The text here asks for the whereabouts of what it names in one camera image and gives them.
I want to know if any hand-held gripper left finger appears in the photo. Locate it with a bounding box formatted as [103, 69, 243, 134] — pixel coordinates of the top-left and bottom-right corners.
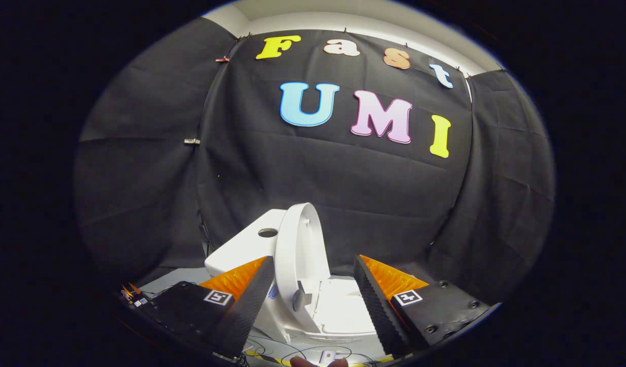
[139, 255, 276, 360]

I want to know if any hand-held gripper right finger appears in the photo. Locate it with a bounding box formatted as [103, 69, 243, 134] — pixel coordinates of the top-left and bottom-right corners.
[353, 253, 500, 357]

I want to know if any white toilet lid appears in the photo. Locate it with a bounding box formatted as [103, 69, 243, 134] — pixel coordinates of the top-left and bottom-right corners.
[273, 202, 332, 335]

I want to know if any black backdrop cloth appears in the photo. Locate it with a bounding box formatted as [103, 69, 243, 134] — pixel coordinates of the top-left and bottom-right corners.
[74, 17, 556, 307]

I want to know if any black cable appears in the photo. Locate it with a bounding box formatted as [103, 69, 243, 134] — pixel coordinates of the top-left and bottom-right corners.
[241, 329, 395, 366]

